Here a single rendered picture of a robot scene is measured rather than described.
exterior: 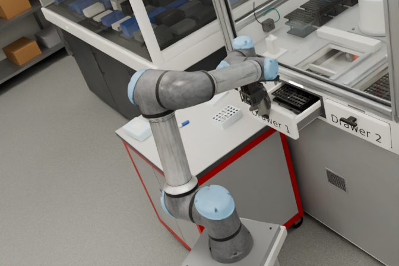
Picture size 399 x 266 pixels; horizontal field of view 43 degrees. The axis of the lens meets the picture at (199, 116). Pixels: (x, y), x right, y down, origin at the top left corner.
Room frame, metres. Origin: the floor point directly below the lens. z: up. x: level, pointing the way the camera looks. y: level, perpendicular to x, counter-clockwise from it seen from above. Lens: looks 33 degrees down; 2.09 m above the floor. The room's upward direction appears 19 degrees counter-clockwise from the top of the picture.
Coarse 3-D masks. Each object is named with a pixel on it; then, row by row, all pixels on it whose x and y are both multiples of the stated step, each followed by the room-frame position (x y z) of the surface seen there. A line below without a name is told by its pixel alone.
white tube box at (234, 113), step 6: (228, 108) 1.96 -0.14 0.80; (234, 108) 1.95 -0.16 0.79; (216, 114) 1.95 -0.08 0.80; (234, 114) 1.90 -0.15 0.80; (240, 114) 1.91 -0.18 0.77; (210, 120) 1.93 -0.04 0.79; (216, 120) 1.90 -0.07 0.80; (228, 120) 1.88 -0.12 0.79; (234, 120) 1.89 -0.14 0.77; (216, 126) 1.90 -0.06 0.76; (222, 126) 1.86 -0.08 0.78
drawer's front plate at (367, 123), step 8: (328, 104) 1.57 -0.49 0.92; (336, 104) 1.54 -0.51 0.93; (328, 112) 1.58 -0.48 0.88; (336, 112) 1.54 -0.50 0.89; (344, 112) 1.50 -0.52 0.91; (352, 112) 1.46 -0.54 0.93; (360, 112) 1.45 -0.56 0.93; (328, 120) 1.58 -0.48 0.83; (336, 120) 1.54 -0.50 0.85; (360, 120) 1.43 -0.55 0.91; (368, 120) 1.40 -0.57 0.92; (376, 120) 1.38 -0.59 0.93; (344, 128) 1.51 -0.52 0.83; (360, 128) 1.44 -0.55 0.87; (368, 128) 1.40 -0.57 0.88; (376, 128) 1.37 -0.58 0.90; (384, 128) 1.34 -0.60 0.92; (360, 136) 1.44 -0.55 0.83; (368, 136) 1.41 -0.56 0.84; (376, 136) 1.37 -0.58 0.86; (384, 136) 1.34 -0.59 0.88; (376, 144) 1.37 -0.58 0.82; (384, 144) 1.34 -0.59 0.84
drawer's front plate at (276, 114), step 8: (248, 104) 1.80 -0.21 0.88; (272, 112) 1.66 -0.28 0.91; (280, 112) 1.61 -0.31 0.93; (272, 120) 1.67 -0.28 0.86; (280, 120) 1.62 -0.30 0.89; (288, 120) 1.57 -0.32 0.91; (280, 128) 1.63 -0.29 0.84; (288, 128) 1.58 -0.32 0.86; (296, 128) 1.56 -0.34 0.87; (296, 136) 1.55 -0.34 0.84
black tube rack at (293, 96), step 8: (280, 88) 1.82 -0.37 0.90; (288, 88) 1.80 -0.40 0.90; (296, 88) 1.78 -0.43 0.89; (280, 96) 1.80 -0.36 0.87; (288, 96) 1.78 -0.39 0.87; (296, 96) 1.73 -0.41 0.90; (304, 96) 1.71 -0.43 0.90; (312, 96) 1.69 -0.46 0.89; (288, 104) 1.72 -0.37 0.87; (304, 104) 1.65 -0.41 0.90; (312, 104) 1.67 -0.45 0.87
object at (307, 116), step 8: (272, 88) 1.84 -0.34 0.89; (272, 96) 1.83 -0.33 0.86; (272, 104) 1.81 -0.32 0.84; (280, 104) 1.79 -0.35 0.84; (320, 104) 1.64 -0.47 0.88; (296, 112) 1.70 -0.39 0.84; (304, 112) 1.61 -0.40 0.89; (312, 112) 1.62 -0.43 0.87; (320, 112) 1.63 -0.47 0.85; (296, 120) 1.58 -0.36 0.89; (304, 120) 1.60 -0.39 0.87; (312, 120) 1.62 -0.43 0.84
